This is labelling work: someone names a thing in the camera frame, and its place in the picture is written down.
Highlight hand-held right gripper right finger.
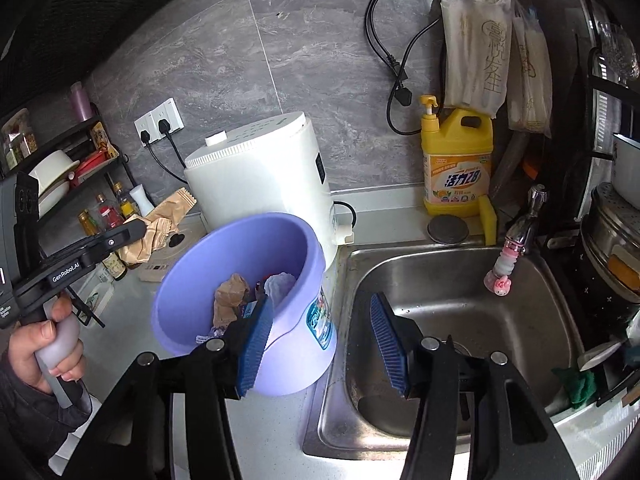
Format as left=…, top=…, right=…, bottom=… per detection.
left=369, top=292, right=581, bottom=480

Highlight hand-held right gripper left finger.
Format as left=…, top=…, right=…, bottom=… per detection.
left=60, top=296, right=276, bottom=480

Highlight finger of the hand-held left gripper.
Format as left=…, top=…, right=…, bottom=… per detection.
left=81, top=220, right=148, bottom=272

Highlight brown zigzag edge wrapper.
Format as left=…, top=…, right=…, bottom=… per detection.
left=122, top=187, right=196, bottom=266

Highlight silver foil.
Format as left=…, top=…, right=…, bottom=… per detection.
left=197, top=324, right=231, bottom=344

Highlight white tissue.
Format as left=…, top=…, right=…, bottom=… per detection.
left=263, top=272, right=296, bottom=307

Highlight purple plastic bucket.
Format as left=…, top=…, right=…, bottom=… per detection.
left=151, top=212, right=337, bottom=397

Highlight person's left forearm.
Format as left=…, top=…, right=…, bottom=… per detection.
left=0, top=350, right=94, bottom=480

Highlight person's left hand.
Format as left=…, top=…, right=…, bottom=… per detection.
left=7, top=295, right=87, bottom=394

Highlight red label sauce bottle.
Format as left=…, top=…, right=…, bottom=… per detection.
left=94, top=193, right=125, bottom=231

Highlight white spray oil bottle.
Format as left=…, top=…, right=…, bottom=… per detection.
left=128, top=183, right=156, bottom=219

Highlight beige round appliance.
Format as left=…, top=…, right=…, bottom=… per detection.
left=137, top=217, right=209, bottom=284

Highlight black metal shelf rack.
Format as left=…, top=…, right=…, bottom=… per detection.
left=0, top=108, right=136, bottom=261

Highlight red packet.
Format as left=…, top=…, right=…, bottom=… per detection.
left=67, top=149, right=109, bottom=182

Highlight stacked white bowls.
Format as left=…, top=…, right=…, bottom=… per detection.
left=27, top=149, right=81, bottom=217

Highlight stainless steel sink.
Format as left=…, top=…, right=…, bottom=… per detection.
left=302, top=241, right=602, bottom=462

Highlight orange snack packet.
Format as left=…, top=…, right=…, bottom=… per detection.
left=89, top=121, right=121, bottom=161

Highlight clear spice jar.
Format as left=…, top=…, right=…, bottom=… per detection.
left=0, top=108, right=40, bottom=171

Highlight round metal sink plug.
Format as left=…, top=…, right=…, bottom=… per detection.
left=426, top=214, right=471, bottom=246

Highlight pink bottle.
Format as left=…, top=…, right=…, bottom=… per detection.
left=69, top=81, right=94, bottom=122

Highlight white rice cooker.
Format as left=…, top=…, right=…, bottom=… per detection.
left=183, top=111, right=356, bottom=286

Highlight yellow sponge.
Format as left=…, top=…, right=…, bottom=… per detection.
left=478, top=194, right=500, bottom=246

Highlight chrome faucet with pink filter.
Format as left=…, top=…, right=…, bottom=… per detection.
left=483, top=184, right=549, bottom=299

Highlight yellow detergent bottle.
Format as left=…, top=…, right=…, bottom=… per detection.
left=419, top=95, right=495, bottom=219

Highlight green scrubbing cloth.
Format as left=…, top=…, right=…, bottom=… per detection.
left=552, top=366, right=599, bottom=411

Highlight black range hood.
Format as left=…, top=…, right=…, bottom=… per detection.
left=0, top=0, right=236, bottom=111

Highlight steel steamer pot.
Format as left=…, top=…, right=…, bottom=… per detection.
left=579, top=182, right=640, bottom=312

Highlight clear bag of paper packets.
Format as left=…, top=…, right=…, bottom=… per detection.
left=507, top=0, right=554, bottom=139

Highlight white enamel pot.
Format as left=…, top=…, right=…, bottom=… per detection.
left=612, top=132, right=640, bottom=207

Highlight white hanging plastic bags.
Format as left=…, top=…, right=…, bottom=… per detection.
left=439, top=0, right=515, bottom=119

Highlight wine glass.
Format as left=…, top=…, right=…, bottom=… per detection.
left=597, top=22, right=640, bottom=87

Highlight black plugged power cord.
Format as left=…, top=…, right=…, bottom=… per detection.
left=139, top=120, right=189, bottom=184

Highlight white wall socket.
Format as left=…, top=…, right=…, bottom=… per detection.
left=133, top=98, right=185, bottom=147

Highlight black hanging power cable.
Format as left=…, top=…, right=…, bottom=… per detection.
left=363, top=0, right=446, bottom=136

